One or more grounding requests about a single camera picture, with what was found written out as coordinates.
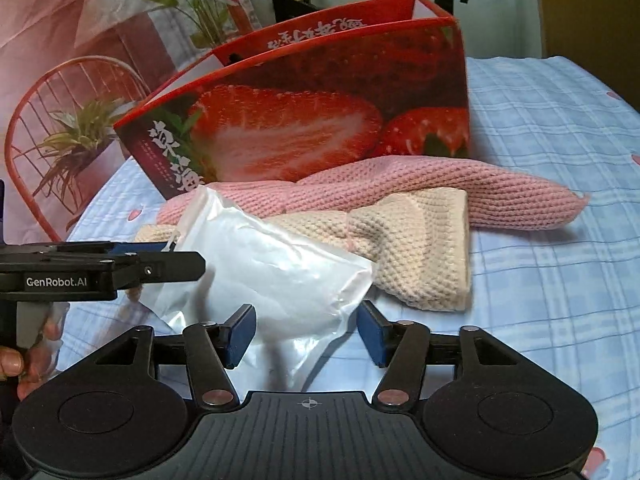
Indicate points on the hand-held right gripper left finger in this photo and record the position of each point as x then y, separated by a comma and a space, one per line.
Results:
241, 334

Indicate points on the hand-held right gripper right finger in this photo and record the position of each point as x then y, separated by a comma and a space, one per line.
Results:
372, 332

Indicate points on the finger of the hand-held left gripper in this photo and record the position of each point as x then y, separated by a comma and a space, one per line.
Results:
160, 246
170, 266

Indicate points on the white plastic bag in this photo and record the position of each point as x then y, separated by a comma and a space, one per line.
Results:
270, 270

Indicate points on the red strawberry print cardboard box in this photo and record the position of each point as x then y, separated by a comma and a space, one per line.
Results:
310, 110

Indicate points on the person's left hand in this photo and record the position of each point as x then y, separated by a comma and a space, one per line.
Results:
10, 362

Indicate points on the cream knitted cloth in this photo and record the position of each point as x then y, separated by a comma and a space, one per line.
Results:
415, 255

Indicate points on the blue plaid bedsheet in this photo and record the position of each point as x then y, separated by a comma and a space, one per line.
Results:
550, 285

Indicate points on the pink knitted cloth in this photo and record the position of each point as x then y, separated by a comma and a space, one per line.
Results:
500, 195

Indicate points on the wooden door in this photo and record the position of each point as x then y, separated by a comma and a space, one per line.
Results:
590, 10

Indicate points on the printed wall poster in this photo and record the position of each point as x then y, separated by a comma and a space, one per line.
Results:
75, 60

